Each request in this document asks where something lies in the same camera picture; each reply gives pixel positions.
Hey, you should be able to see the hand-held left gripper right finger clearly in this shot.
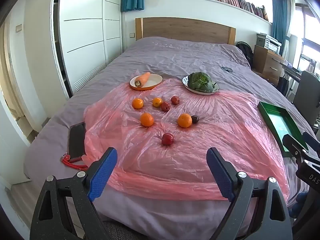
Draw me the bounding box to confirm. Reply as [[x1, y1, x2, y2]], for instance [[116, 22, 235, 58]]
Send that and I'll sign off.
[[206, 147, 293, 240]]

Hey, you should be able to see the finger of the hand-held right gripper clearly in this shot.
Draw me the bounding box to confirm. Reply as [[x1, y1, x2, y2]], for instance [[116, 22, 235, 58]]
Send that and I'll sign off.
[[302, 131, 320, 153], [282, 134, 310, 157]]

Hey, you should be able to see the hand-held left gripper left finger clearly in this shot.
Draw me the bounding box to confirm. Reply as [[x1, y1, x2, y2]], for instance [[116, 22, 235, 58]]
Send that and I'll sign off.
[[29, 147, 118, 240]]

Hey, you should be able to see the red apple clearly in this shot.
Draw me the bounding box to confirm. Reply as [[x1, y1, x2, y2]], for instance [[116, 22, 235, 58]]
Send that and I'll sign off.
[[161, 133, 175, 146]]

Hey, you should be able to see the white plate with dark rim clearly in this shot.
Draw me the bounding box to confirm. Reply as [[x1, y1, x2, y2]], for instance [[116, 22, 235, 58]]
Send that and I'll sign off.
[[182, 76, 220, 95]]

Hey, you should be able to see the green tray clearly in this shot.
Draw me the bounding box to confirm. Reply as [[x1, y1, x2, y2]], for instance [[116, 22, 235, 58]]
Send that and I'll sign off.
[[257, 101, 310, 157]]

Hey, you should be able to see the pink plastic sheet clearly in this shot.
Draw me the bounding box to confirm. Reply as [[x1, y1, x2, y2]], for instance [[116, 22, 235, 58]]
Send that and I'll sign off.
[[83, 78, 290, 202]]

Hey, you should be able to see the black smartphone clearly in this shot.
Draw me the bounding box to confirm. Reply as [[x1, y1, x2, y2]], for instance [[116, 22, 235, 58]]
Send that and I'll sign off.
[[67, 122, 87, 158]]

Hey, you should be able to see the grey desk chair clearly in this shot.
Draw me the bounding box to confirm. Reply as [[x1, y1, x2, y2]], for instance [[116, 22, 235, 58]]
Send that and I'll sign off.
[[292, 70, 320, 130]]

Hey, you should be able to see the black bag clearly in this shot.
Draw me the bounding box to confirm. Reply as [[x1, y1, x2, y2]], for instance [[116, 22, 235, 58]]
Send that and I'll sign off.
[[277, 76, 290, 97]]

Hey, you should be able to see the grey textured fabric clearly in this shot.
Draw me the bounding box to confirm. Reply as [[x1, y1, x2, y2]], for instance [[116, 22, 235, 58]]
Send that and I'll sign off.
[[102, 220, 150, 240]]

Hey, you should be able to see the desk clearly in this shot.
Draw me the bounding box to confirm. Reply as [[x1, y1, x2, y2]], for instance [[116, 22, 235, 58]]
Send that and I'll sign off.
[[281, 60, 304, 80]]

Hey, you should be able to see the wooden dresser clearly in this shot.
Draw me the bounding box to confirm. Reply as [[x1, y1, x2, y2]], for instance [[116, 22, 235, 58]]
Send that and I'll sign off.
[[254, 45, 287, 85]]

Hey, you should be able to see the green bok choy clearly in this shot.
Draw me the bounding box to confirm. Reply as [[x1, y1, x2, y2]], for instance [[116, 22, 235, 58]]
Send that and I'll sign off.
[[187, 72, 214, 92]]

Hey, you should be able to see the carrot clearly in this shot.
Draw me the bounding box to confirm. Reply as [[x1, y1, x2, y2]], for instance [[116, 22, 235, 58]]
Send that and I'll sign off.
[[134, 72, 151, 87]]

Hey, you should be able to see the orange rimmed white plate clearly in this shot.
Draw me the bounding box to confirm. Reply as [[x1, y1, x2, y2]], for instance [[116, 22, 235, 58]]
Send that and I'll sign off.
[[129, 73, 163, 91]]

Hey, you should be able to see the black backpack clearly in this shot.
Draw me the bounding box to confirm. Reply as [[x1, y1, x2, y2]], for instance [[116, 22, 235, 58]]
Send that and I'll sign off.
[[236, 41, 254, 68]]

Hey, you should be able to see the grey printer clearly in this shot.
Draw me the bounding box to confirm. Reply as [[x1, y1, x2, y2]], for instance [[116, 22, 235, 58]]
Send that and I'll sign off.
[[256, 32, 282, 55]]

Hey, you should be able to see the white wardrobe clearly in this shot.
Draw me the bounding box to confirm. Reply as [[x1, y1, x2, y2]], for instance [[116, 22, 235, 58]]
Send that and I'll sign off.
[[51, 0, 123, 98]]

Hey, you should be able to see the wooden headboard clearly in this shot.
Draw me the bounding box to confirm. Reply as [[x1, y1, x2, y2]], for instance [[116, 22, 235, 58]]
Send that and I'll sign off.
[[135, 17, 236, 46]]

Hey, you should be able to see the red lanyard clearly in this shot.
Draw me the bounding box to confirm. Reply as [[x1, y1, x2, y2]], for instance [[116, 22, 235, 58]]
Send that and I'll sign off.
[[60, 154, 89, 171]]

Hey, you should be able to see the white wall shelf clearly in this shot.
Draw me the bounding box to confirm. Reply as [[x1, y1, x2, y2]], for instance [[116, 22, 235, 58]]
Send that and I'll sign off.
[[144, 0, 273, 25]]

